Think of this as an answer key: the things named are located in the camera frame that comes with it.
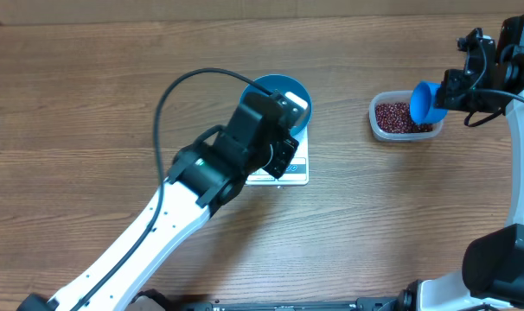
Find blue plastic measuring scoop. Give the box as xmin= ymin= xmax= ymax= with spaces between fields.
xmin=410 ymin=81 xmax=447 ymax=124

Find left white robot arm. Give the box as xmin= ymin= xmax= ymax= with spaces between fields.
xmin=17 ymin=92 xmax=310 ymax=311

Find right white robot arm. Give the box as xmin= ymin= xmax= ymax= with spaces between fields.
xmin=397 ymin=15 xmax=524 ymax=310

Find white digital kitchen scale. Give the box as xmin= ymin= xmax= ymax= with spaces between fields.
xmin=246 ymin=128 xmax=310 ymax=187

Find blue metal bowl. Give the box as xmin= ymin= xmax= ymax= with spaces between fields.
xmin=255 ymin=74 xmax=312 ymax=138

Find red beans in container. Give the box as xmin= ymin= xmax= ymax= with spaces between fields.
xmin=375 ymin=102 xmax=433 ymax=134

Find clear plastic food container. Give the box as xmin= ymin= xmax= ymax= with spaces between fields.
xmin=369 ymin=91 xmax=444 ymax=143

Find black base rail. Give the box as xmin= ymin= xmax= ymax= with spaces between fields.
xmin=125 ymin=289 xmax=411 ymax=311

